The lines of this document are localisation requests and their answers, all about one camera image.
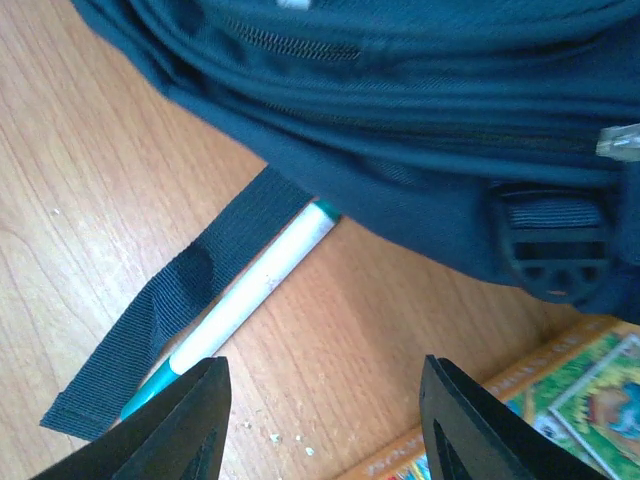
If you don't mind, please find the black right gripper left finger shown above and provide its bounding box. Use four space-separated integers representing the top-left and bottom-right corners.
37 357 231 480

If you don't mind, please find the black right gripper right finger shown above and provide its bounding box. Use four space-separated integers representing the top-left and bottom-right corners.
419 355 604 480

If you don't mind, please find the green capped white marker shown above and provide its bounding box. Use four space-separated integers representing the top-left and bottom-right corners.
120 200 341 420

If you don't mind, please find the navy blue student backpack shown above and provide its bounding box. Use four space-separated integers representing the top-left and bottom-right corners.
41 1 639 441

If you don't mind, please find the orange Treehouse paperback book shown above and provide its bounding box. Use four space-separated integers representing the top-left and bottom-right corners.
344 314 640 480

